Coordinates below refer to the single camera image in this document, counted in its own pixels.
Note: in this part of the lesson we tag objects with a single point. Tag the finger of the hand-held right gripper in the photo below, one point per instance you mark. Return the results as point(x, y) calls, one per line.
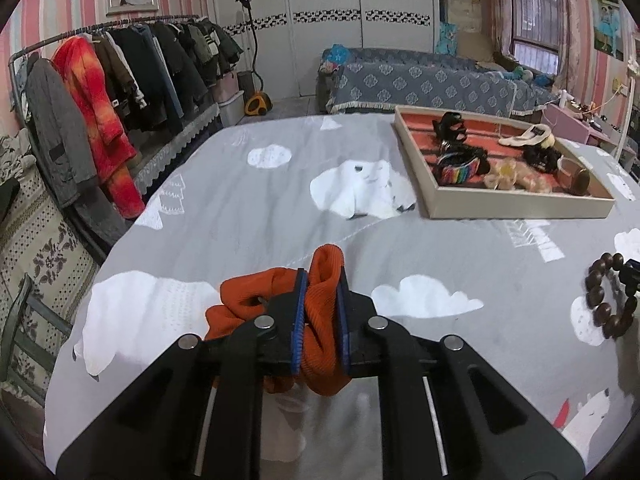
point(631, 280)

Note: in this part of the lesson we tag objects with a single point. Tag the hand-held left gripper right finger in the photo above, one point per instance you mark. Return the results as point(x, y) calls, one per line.
point(342, 320)

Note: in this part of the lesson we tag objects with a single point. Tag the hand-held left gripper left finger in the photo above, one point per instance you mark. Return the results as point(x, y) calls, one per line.
point(299, 320)

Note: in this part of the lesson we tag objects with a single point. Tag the orange fabric scrunchie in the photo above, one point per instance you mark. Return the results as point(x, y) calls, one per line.
point(320, 340)

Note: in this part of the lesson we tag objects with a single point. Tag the pale translucent bangle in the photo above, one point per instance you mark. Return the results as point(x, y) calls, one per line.
point(565, 172)

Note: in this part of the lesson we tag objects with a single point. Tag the beige jewelry tray orange lining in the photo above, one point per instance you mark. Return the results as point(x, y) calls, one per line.
point(500, 207)

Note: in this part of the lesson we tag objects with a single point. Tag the cream flower scrunchie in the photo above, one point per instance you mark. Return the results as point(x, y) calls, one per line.
point(520, 177)

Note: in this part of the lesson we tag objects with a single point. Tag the rainbow striped hair claw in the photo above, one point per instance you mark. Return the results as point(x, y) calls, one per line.
point(457, 172)

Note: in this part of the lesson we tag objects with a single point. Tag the grey cloud printed sheet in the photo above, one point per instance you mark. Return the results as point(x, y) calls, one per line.
point(250, 220)

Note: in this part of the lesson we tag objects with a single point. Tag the white framed mirror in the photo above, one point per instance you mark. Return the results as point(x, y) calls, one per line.
point(631, 125)

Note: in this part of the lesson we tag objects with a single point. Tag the pink desk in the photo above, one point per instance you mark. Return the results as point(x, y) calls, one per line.
point(570, 122)

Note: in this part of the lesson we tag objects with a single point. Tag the cream hair clip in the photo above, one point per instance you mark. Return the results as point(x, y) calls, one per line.
point(525, 137)

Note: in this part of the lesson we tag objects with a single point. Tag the white lace cloth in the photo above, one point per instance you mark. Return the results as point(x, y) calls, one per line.
point(175, 150)

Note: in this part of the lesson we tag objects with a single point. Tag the yellow garment steamer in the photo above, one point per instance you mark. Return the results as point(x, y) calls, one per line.
point(257, 105)

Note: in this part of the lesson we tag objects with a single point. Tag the black hair claw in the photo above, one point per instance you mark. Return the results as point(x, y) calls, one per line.
point(450, 127)

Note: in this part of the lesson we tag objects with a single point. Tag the white storage box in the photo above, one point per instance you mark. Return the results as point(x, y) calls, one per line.
point(231, 107)

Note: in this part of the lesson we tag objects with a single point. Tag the sofa with blue patterned cover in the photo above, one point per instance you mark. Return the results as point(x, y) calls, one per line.
point(425, 82)

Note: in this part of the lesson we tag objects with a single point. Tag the pink window curtain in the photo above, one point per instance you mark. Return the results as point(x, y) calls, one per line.
point(572, 25)

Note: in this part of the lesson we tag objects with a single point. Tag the blue plastic bag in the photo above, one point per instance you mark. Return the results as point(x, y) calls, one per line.
point(340, 55)

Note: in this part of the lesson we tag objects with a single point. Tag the green chair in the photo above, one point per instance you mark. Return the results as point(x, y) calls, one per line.
point(25, 315)

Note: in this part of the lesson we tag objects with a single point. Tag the floral patterned cloth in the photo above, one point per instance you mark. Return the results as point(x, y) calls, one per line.
point(35, 240)

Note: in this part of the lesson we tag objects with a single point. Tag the window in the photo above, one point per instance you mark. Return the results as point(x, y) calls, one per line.
point(535, 15)

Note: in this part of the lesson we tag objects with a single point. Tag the orange red fleece robe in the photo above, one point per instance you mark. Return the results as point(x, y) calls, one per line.
point(97, 110)

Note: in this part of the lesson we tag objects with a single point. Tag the blue hanging garment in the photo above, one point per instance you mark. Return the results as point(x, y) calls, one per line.
point(447, 40)

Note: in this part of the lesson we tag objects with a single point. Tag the grey coat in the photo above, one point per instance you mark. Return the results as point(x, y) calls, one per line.
point(60, 135)

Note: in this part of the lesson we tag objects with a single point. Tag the metal clothes rack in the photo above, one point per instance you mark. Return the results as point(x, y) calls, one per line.
point(100, 27)

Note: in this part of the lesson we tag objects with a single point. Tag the wall poster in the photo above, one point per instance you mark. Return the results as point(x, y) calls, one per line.
point(606, 22)

